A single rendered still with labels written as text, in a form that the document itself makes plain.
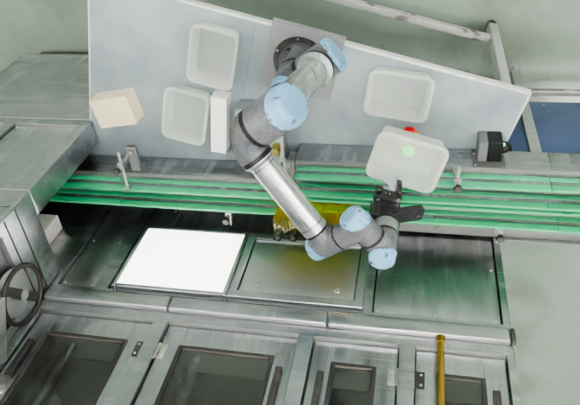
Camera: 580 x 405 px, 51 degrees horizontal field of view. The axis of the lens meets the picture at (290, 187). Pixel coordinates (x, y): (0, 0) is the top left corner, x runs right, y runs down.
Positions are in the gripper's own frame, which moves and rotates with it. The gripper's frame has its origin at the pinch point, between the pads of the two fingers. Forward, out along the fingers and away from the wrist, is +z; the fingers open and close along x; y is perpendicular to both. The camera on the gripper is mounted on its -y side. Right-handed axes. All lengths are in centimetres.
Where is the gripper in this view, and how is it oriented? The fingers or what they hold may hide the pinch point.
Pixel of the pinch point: (398, 180)
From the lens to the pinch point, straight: 194.3
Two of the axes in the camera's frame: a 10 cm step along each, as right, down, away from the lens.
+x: -1.3, 7.1, 7.0
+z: 2.0, -6.7, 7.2
